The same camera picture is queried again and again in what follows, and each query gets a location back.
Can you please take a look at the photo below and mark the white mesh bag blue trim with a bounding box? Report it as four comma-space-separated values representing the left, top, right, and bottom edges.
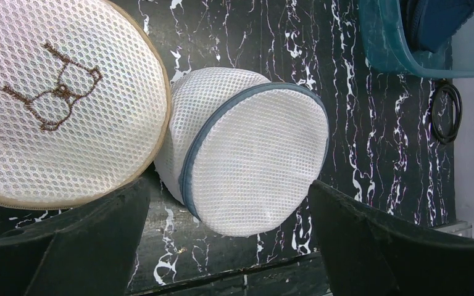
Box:
154, 67, 330, 237

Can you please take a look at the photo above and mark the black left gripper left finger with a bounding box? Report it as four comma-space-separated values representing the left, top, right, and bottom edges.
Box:
0, 178, 150, 295

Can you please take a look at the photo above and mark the dark blue bra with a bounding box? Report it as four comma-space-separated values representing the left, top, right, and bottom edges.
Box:
399, 0, 474, 53

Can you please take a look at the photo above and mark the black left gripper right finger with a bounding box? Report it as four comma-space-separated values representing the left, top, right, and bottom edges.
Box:
308, 180, 474, 295

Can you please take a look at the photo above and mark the white mesh bag tan trim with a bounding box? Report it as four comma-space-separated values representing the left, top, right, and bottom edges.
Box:
0, 1, 172, 210

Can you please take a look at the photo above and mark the black cable coil right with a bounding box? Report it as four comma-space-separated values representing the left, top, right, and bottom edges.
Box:
430, 80, 464, 145

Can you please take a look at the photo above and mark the teal plastic bin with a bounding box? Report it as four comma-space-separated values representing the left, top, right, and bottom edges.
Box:
358, 1, 474, 79

